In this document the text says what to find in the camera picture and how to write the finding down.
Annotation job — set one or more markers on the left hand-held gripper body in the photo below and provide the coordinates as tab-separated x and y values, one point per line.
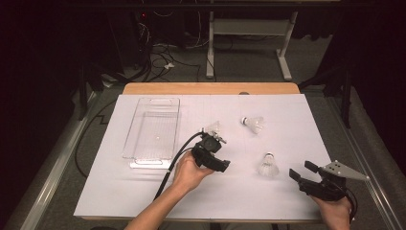
206	150

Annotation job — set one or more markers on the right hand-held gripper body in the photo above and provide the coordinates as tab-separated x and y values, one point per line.
328	188

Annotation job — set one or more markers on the white feather shuttlecock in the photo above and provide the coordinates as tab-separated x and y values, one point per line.
214	127
268	167
255	124

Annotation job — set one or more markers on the clear plastic tray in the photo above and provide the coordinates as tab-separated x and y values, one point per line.
153	134

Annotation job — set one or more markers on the person's right hand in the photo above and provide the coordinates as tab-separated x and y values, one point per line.
335	214

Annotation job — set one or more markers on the person's left hand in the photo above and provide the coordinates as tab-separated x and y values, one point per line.
188	174

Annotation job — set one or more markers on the white table cover sheet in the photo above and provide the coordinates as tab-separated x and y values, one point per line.
239	198

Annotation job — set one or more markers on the dark round table grommet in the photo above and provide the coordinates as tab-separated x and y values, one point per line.
244	93

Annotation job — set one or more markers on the black metal stand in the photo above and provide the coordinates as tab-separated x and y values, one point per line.
346	102
83	96

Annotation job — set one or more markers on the white plug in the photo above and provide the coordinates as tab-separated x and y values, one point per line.
169	66

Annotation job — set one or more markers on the dark computer tower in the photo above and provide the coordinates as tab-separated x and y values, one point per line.
130	38

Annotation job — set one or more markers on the aluminium floor rail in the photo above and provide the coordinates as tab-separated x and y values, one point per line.
384	207
54	172

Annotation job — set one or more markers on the white metal desk frame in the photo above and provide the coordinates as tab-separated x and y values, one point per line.
249	27

